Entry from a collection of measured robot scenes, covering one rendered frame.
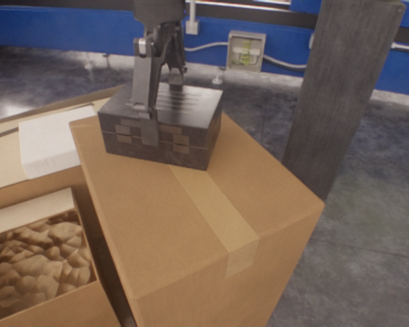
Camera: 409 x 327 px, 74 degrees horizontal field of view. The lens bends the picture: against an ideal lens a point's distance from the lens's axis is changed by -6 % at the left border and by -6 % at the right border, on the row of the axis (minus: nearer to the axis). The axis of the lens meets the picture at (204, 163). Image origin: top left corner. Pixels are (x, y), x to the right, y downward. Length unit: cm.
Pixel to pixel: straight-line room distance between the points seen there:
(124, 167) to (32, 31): 323
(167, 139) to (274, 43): 229
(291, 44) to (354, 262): 182
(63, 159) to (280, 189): 74
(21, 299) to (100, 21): 260
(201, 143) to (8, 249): 83
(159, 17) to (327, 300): 129
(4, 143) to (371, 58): 149
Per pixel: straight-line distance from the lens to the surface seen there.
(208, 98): 51
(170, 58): 52
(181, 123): 44
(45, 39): 358
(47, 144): 107
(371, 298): 154
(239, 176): 48
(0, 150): 126
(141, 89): 41
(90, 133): 60
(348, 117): 149
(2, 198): 113
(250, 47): 271
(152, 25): 42
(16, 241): 113
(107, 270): 127
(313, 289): 145
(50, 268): 102
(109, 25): 309
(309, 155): 162
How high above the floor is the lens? 122
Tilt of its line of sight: 41 degrees down
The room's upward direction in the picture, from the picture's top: 3 degrees clockwise
